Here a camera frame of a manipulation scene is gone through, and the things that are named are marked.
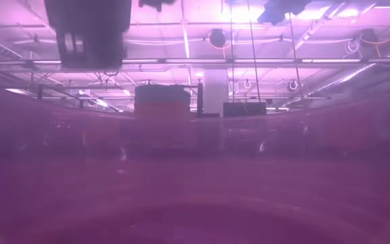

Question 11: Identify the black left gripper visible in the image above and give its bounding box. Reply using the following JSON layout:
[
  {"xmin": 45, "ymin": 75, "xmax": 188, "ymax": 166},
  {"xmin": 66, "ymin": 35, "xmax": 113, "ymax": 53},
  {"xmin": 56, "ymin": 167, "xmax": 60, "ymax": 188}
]
[{"xmin": 56, "ymin": 30, "xmax": 127, "ymax": 68}]

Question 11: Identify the teal plastic bowl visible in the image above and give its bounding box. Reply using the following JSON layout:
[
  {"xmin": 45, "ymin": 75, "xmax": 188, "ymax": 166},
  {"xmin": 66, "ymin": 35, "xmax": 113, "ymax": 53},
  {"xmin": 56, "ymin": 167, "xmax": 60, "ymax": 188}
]
[{"xmin": 133, "ymin": 84, "xmax": 192, "ymax": 104}]

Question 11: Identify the red plastic bowl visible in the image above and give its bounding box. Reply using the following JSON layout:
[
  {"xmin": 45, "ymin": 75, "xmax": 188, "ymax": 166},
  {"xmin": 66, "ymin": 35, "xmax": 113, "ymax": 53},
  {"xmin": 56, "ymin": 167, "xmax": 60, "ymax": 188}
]
[{"xmin": 134, "ymin": 102, "xmax": 191, "ymax": 119}]

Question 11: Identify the purple plastic bowl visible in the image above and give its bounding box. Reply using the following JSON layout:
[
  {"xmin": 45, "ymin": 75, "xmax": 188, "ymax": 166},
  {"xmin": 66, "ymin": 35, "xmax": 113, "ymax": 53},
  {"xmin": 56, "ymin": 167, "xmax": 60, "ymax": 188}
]
[{"xmin": 0, "ymin": 81, "xmax": 390, "ymax": 244}]

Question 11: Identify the long ceiling light bar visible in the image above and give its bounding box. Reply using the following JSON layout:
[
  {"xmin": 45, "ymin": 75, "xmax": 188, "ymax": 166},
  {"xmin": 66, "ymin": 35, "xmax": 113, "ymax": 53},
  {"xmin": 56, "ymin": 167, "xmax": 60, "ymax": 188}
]
[{"xmin": 0, "ymin": 58, "xmax": 390, "ymax": 66}]

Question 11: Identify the round black ceiling fixture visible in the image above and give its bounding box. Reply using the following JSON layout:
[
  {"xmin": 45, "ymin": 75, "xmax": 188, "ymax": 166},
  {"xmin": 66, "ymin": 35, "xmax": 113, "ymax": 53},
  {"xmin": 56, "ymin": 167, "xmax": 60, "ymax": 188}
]
[{"xmin": 208, "ymin": 28, "xmax": 228, "ymax": 49}]

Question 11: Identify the white pillar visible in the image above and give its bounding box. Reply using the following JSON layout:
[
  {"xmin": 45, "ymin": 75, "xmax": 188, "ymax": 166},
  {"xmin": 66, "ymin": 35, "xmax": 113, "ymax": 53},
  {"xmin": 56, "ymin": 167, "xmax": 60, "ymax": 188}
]
[{"xmin": 203, "ymin": 69, "xmax": 230, "ymax": 115}]

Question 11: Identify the black aluminium table frame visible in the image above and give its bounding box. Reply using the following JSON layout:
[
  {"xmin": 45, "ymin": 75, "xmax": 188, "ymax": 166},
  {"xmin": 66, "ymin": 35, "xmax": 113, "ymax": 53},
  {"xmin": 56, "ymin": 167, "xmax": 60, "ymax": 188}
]
[{"xmin": 36, "ymin": 83, "xmax": 85, "ymax": 110}]

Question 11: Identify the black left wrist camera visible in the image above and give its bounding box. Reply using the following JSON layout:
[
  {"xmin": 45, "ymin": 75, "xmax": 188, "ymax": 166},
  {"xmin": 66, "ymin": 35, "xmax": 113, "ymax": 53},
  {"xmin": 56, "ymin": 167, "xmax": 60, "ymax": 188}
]
[{"xmin": 139, "ymin": 0, "xmax": 176, "ymax": 12}]

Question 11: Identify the thin hanging black cable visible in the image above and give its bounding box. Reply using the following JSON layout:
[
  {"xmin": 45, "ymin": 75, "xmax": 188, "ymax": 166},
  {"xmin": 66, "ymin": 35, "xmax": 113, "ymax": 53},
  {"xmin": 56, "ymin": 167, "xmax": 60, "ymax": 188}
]
[
  {"xmin": 288, "ymin": 13, "xmax": 305, "ymax": 99},
  {"xmin": 229, "ymin": 0, "xmax": 235, "ymax": 102},
  {"xmin": 247, "ymin": 0, "xmax": 262, "ymax": 103}
]

